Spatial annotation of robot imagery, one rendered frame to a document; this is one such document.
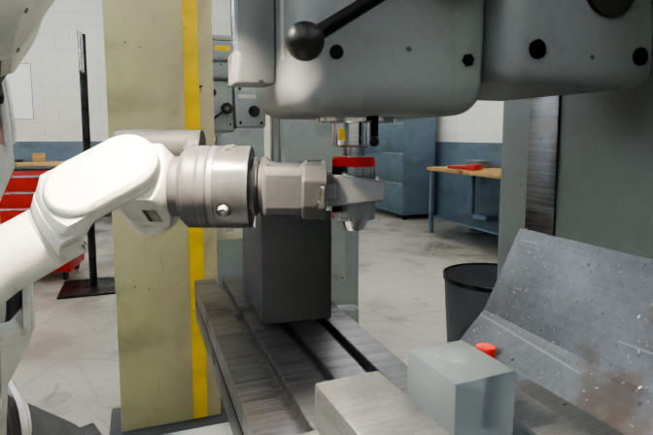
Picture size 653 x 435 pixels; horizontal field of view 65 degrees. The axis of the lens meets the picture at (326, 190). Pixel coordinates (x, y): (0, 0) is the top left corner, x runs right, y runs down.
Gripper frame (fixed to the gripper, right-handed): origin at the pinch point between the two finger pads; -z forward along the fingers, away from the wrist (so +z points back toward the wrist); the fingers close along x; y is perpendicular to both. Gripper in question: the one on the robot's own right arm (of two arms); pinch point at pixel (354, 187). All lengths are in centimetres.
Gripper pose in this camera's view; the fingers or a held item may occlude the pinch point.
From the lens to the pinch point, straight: 55.2
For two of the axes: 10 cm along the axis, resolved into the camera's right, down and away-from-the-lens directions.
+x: -0.3, -1.1, 9.9
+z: -10.0, -0.1, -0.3
